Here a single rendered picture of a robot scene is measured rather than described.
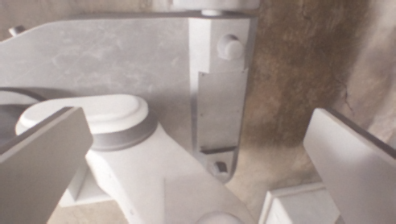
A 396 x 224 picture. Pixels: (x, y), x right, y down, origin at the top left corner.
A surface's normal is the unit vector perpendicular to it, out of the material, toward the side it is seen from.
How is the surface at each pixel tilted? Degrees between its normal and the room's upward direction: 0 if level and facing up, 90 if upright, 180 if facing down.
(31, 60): 0
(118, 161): 90
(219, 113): 0
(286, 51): 0
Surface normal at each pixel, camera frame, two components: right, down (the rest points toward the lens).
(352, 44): 0.18, 0.51
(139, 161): 0.00, -0.85
